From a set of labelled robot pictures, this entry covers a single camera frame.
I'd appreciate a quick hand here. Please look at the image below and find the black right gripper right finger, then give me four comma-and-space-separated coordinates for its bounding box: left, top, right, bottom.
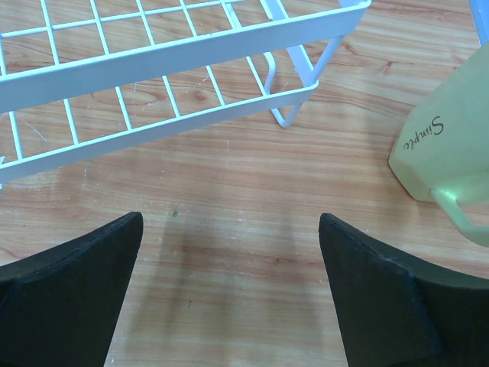
319, 213, 488, 366

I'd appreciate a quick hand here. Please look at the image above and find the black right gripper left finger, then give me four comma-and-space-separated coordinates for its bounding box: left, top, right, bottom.
1, 212, 144, 366

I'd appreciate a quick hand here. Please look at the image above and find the pale green mug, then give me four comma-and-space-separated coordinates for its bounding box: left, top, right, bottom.
389, 45, 488, 247

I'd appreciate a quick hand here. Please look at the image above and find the white wire dish rack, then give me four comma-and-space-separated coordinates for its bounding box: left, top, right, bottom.
1, 1, 370, 183

